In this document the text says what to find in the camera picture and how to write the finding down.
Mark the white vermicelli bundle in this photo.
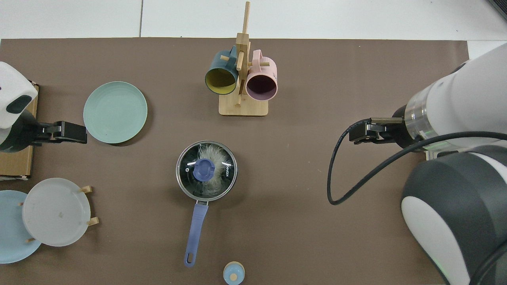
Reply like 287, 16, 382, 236
196, 144, 232, 196

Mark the grey plate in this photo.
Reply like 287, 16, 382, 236
22, 178, 91, 247

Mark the teal plate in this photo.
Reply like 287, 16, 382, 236
83, 81, 148, 144

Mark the light blue plate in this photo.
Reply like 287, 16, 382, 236
0, 190, 42, 264

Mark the wooden plate rack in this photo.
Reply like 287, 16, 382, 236
18, 185, 99, 243

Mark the pale toaster oven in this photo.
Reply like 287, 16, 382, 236
425, 146, 460, 161

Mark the brown table cloth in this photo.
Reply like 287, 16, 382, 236
0, 38, 470, 285

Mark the pink cup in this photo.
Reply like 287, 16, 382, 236
245, 49, 278, 101

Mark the wooden cup stand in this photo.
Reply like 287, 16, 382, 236
218, 1, 270, 117

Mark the black flat object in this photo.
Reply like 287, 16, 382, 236
489, 0, 507, 20

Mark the dark teal cup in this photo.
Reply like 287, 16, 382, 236
204, 46, 239, 95

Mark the small blue round thing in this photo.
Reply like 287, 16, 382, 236
223, 261, 245, 285

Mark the wire basket with wooden floor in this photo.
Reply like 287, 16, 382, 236
0, 81, 39, 181

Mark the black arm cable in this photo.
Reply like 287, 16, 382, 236
327, 130, 507, 205

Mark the black pot with blue handle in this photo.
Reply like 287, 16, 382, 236
176, 141, 239, 268

